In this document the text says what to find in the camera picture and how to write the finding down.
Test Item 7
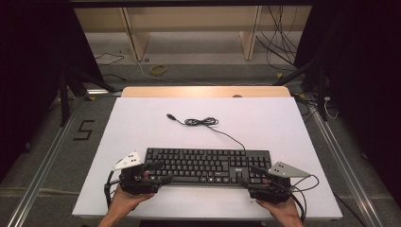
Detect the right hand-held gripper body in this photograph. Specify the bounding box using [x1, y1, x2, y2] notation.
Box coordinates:
[247, 161, 312, 205]

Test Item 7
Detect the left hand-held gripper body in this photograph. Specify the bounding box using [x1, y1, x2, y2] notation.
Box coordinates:
[112, 150, 161, 196]

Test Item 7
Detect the black keyboard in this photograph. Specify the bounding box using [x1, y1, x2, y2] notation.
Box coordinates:
[144, 147, 272, 187]

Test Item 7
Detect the person's left hand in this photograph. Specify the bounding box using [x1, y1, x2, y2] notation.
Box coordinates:
[107, 183, 155, 218]

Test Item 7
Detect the person's right hand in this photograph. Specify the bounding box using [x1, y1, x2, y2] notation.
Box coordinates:
[255, 198, 303, 222]

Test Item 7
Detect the white board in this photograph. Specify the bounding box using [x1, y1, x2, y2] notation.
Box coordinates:
[71, 96, 343, 221]

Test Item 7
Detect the yellow tape roll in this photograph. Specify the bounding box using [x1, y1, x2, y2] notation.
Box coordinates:
[149, 64, 167, 76]

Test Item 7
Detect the black metal stand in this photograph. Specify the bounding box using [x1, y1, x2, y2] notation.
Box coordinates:
[272, 55, 329, 122]
[58, 64, 118, 128]

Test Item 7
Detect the light wooden shelf unit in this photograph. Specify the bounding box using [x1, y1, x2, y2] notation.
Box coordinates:
[74, 6, 313, 62]

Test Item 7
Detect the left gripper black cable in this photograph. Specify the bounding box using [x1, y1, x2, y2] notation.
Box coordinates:
[103, 169, 122, 208]

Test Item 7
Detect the black keyboard cable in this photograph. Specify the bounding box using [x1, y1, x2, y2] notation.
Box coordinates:
[166, 113, 247, 151]

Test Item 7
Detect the aluminium rail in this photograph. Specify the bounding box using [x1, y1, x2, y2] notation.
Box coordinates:
[6, 100, 83, 227]
[306, 100, 386, 227]

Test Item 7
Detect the white floor cable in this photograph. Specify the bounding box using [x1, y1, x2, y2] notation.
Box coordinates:
[135, 60, 218, 87]

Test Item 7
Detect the thin black floor cable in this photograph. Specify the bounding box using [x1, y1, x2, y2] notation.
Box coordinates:
[94, 51, 128, 82]

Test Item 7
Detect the bundle of black cables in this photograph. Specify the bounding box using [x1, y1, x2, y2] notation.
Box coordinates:
[254, 5, 300, 72]

